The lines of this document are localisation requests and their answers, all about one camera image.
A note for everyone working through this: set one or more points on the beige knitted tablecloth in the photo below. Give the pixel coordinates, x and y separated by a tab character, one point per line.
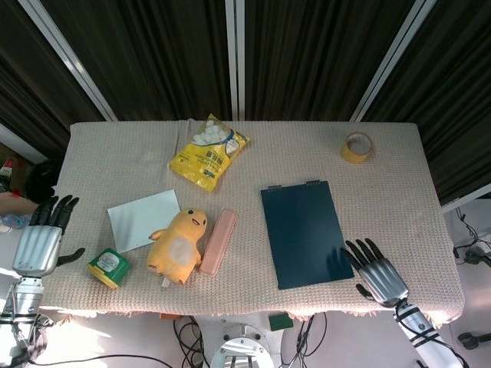
245	172

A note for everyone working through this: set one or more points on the white paper sheet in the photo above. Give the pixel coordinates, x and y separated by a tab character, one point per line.
142	220

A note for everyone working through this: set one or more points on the black bag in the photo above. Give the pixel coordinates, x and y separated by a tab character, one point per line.
41	180

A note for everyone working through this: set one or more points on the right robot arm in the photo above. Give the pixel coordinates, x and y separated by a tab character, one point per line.
426	333

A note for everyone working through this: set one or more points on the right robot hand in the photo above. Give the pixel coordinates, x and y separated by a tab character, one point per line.
379	280

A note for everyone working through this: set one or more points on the pink pencil case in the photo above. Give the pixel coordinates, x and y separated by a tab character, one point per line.
218	241

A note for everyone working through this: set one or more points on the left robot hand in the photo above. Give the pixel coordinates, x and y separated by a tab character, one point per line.
36	245

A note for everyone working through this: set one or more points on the green yellow tin can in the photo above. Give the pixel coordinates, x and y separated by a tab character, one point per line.
108	267

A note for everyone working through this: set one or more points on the yellow plush toy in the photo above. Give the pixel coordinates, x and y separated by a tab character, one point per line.
178	245

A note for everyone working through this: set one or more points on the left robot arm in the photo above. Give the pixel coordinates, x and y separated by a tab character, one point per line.
19	310

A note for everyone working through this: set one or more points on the dark blue spiral notepad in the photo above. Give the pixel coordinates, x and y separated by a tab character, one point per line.
305	235

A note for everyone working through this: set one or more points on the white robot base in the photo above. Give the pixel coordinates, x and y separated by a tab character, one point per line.
245	343

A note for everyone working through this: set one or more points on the yellow cotton ball bag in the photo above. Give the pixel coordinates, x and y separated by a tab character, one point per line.
209	157

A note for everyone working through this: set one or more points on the yellow tape roll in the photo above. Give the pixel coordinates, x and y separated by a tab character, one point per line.
357	148

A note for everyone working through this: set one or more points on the green sponge block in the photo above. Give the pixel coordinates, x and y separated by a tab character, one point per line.
281	321

